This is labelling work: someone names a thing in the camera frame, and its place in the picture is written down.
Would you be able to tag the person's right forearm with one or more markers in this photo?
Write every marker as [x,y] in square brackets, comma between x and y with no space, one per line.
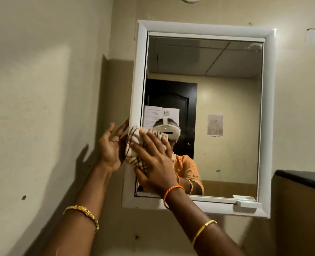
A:
[205,226]

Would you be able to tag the checked cleaning cloth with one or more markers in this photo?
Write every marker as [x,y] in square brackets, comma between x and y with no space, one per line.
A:
[133,142]

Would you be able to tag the person's right hand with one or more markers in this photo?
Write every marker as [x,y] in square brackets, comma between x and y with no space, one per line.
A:
[157,167]

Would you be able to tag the gold bangle with red stones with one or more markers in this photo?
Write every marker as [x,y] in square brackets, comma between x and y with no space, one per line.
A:
[84,211]

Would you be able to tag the person's left hand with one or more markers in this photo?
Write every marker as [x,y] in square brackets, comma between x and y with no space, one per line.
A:
[110,151]

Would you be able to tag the black stone ledge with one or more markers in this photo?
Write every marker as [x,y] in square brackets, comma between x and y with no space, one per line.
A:
[306,178]

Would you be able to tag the white framed mirror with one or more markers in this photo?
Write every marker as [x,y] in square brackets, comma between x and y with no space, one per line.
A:
[226,117]

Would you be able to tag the plain gold bangle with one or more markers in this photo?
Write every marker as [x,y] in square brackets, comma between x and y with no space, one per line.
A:
[201,229]

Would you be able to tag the person's left forearm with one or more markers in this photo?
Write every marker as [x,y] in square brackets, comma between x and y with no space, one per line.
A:
[77,221]

